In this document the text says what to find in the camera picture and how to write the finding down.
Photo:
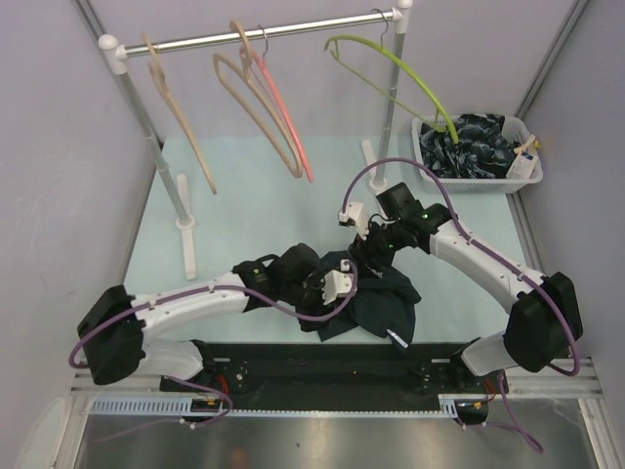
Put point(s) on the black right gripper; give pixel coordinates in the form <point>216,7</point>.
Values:
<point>365,249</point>

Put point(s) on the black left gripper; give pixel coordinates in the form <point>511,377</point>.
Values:
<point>317,304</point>

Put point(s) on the dark navy sport shorts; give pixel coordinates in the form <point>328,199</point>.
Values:
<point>384,305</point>

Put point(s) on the green plastic hanger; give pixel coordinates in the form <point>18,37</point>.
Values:
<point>390,83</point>

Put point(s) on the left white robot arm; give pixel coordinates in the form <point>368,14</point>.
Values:
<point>124,333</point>

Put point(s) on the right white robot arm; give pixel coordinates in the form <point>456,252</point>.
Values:
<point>543,312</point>

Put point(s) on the pink plastic hanger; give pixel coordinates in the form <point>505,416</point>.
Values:
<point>257,77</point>

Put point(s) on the beige wooden hanger middle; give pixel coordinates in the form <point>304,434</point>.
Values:
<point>230,76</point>

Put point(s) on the beige wooden hanger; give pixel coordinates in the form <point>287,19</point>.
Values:
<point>230,76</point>
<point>160,83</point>

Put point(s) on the beige wooden hanger left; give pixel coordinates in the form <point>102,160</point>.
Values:
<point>160,83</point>

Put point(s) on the dark patterned cloth in basket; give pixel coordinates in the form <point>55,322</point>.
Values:
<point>482,151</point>

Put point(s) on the white paper tag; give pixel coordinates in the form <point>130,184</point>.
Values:
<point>526,159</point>

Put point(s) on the white metal clothes rack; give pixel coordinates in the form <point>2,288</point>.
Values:
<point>116,56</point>

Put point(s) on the white plastic basket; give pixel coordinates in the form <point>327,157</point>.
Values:
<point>514,131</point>

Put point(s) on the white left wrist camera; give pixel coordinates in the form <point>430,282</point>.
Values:
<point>339,284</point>

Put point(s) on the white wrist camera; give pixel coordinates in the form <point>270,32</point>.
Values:
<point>339,284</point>
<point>355,215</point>

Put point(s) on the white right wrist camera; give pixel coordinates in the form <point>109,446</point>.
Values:
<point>355,215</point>

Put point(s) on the white cable duct rail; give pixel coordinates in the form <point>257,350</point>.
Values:
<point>440,406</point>

